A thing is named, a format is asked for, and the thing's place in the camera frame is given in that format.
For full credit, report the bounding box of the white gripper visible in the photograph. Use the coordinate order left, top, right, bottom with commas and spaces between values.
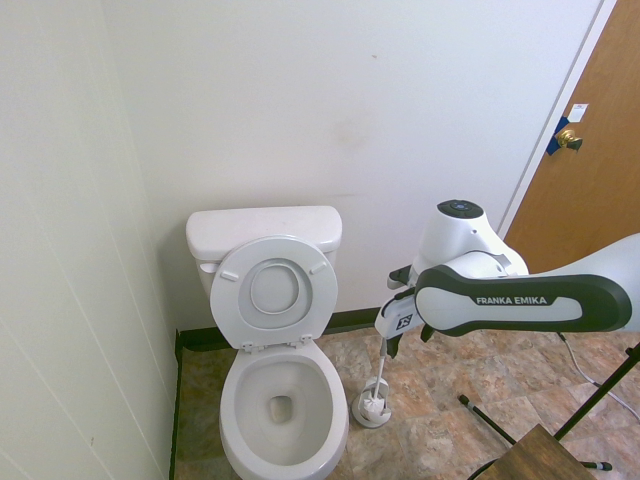
374, 291, 425, 360

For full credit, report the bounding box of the white toilet brush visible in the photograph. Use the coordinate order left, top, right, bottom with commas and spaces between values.
360, 335, 390, 420

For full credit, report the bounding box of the white toilet brush holder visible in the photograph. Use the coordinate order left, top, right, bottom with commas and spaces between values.
351, 378, 393, 429

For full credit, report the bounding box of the white toilet bowl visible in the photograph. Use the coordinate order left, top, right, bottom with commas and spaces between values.
218, 338, 350, 480

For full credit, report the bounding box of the white toilet lid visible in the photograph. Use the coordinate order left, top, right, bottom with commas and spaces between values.
237, 247, 317, 331

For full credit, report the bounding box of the white toilet seat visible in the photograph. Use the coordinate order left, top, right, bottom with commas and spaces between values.
209, 235, 339, 354

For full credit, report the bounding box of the white toilet tank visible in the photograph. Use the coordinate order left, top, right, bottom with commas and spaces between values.
192, 244, 342, 312

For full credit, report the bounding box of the white tank lid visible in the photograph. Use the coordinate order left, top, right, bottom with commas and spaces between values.
185, 205, 344, 262

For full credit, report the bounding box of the dark wooden table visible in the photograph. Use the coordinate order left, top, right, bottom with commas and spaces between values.
481, 424, 609, 480

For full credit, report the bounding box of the blue tape strip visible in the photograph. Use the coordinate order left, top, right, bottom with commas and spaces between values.
545, 115, 574, 158

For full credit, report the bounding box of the brown wooden door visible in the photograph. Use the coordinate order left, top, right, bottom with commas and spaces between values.
503, 0, 640, 277

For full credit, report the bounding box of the brass door knob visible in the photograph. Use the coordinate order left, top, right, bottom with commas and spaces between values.
556, 128, 585, 152

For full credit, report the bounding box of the black floor cable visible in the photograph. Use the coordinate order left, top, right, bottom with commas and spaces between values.
467, 458, 506, 480

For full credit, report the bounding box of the white floor cable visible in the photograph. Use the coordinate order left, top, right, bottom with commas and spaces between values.
558, 332, 640, 424

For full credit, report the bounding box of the black camera tripod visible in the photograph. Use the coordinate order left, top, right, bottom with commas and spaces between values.
457, 342, 640, 474

